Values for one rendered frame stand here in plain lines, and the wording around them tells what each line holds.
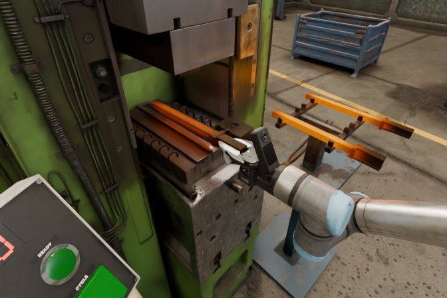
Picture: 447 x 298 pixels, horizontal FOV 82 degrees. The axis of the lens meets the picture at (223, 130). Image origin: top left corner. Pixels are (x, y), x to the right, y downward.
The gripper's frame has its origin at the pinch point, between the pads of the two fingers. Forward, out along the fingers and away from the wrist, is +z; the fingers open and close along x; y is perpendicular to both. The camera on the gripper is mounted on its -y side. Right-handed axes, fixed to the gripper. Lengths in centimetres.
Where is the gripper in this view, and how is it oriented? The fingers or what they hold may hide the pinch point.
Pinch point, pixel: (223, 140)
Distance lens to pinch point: 75.4
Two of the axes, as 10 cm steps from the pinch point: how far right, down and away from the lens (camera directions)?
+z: -7.3, -4.0, 5.6
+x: 6.9, -4.0, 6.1
